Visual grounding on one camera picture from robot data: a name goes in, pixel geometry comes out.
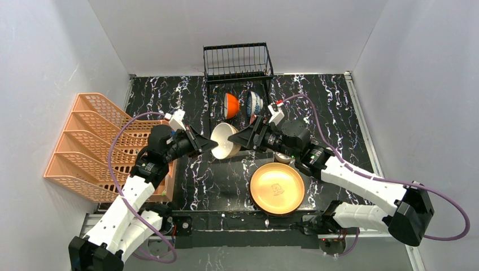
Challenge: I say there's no orange glossy bowl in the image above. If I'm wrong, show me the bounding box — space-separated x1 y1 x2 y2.
224 93 240 120

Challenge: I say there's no blue floral bowl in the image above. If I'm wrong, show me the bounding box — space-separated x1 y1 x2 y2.
246 91 263 117

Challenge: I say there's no black wire dish rack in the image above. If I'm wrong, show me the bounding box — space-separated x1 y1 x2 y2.
203 42 274 136

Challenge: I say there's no orange patterned bowl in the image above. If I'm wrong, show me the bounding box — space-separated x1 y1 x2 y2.
249 115 258 124

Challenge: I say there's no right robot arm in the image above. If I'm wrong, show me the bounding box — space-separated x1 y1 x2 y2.
228 117 434 247

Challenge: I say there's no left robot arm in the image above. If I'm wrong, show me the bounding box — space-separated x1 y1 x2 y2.
68 125 218 270

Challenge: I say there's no stainless steel cup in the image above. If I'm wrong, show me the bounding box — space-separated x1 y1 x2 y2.
274 152 294 164

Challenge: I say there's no yellow plate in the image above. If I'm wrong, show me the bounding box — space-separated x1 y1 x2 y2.
249 163 305 216

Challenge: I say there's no orange file organizer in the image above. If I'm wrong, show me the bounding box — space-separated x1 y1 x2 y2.
44 93 160 203

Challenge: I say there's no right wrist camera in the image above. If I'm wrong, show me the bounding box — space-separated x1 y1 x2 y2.
268 100 285 126

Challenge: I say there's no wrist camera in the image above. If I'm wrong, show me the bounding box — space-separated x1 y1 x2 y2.
268 100 285 126
164 109 186 132

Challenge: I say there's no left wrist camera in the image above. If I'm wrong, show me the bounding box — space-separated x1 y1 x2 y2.
164 109 186 132

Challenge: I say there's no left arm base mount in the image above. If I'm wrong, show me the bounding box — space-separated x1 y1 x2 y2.
140 203 193 237

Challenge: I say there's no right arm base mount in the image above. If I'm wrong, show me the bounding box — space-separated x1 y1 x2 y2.
289 200 360 259

